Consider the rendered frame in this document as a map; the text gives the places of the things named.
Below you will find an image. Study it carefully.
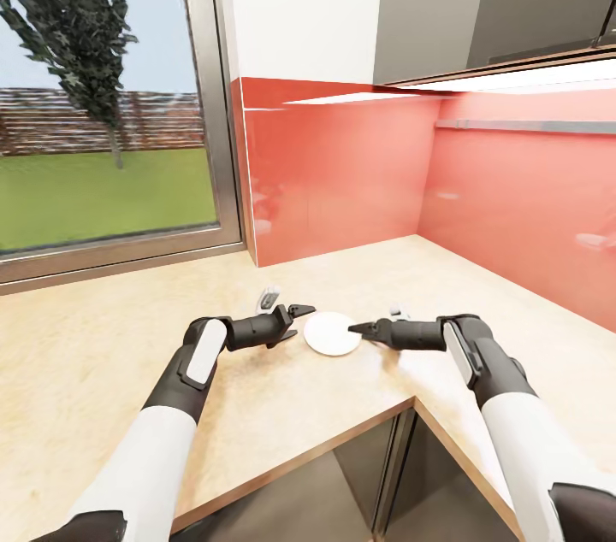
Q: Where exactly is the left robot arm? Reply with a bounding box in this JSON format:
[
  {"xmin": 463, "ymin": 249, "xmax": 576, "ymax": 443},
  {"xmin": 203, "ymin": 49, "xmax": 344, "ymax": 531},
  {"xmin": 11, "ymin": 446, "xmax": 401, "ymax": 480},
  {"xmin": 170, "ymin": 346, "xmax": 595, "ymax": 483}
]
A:
[{"xmin": 30, "ymin": 285, "xmax": 317, "ymax": 542}]

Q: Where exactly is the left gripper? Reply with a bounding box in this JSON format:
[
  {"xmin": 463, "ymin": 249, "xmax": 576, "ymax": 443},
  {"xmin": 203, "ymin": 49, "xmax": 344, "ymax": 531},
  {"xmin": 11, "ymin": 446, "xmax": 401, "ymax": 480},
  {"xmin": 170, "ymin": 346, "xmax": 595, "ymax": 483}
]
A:
[{"xmin": 248, "ymin": 304, "xmax": 317, "ymax": 349}]

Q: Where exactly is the saucer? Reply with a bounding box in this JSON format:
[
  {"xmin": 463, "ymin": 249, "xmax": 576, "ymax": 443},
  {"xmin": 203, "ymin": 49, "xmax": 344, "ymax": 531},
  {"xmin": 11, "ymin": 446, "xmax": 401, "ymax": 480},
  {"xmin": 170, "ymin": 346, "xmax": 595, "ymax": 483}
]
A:
[{"xmin": 304, "ymin": 312, "xmax": 362, "ymax": 356}]

